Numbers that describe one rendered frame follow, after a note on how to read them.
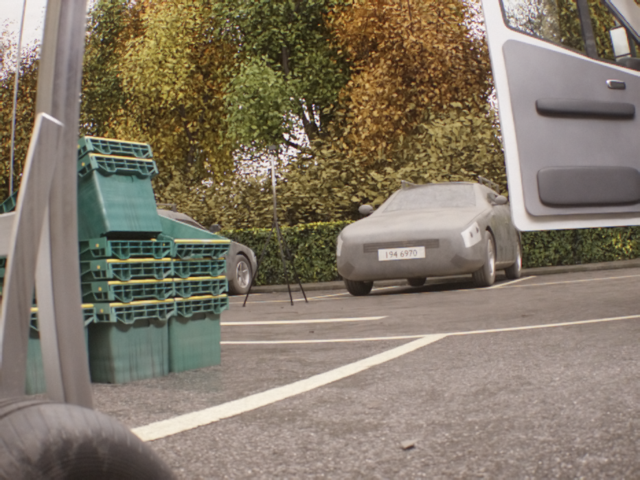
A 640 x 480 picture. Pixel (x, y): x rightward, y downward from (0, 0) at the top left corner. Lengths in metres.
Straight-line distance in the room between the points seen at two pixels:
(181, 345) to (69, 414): 2.68
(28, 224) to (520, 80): 3.96
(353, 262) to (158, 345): 7.62
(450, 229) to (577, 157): 5.95
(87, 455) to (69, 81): 0.26
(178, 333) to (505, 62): 2.18
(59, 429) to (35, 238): 0.15
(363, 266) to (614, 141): 6.36
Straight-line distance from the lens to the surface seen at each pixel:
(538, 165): 4.34
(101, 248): 2.70
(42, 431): 0.43
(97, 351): 2.78
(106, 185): 2.80
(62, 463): 0.44
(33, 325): 2.47
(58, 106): 0.58
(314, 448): 1.62
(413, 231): 10.31
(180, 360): 3.13
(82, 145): 2.79
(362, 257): 10.43
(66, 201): 0.58
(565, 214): 4.38
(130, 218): 2.85
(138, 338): 2.85
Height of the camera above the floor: 0.31
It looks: 1 degrees up
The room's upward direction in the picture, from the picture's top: 4 degrees counter-clockwise
